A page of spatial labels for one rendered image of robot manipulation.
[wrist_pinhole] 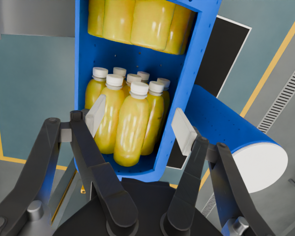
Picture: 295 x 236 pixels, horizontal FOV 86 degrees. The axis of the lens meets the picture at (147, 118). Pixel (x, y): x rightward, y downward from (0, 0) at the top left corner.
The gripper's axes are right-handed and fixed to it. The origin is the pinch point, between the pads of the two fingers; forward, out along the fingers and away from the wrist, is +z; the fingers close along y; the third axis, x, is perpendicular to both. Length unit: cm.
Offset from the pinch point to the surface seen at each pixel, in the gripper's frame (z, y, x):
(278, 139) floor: 131, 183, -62
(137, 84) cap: 14.4, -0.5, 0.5
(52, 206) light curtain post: 40, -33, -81
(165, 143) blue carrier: 11.4, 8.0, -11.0
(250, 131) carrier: 36, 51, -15
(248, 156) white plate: 28, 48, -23
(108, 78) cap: 18.2, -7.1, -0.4
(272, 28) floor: 131, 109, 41
